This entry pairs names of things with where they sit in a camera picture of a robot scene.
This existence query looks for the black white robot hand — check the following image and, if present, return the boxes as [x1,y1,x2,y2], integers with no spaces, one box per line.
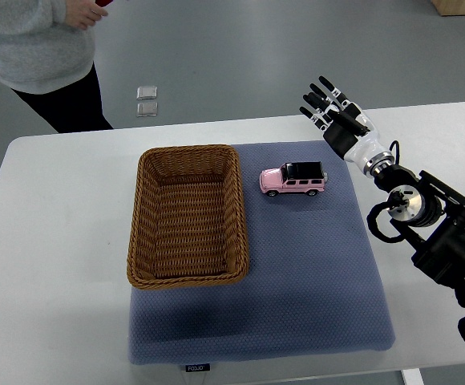
[299,75,394,176]

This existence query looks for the pink toy car black roof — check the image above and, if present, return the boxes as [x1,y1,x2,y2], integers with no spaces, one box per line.
[259,161,329,197]

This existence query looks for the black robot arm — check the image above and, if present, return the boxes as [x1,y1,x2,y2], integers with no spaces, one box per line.
[300,77,465,308]

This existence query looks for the brown wicker basket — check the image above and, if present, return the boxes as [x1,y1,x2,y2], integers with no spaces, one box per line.
[127,144,249,290]

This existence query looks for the person's bare hand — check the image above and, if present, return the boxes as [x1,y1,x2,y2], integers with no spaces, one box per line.
[64,0,108,30]

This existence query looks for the cardboard box corner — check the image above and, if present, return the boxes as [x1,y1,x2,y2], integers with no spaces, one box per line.
[431,0,465,16]

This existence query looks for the lower silver floor plate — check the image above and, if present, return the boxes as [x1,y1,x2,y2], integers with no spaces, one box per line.
[136,101,158,117]

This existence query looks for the silver floor plate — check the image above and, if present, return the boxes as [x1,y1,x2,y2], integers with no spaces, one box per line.
[136,86,157,100]
[136,101,158,117]

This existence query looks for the blue-grey padded mat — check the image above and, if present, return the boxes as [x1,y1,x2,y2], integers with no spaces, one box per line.
[129,141,395,365]

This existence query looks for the upper silver floor plate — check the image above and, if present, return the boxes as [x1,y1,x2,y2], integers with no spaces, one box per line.
[136,86,157,100]

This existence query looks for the red object in hand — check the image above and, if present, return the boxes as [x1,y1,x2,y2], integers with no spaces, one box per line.
[95,0,113,7]

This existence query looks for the white table leg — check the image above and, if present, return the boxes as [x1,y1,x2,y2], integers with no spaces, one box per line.
[401,368,424,385]

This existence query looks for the person in grey sweater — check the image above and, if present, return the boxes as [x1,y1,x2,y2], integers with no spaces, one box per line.
[0,0,112,133]

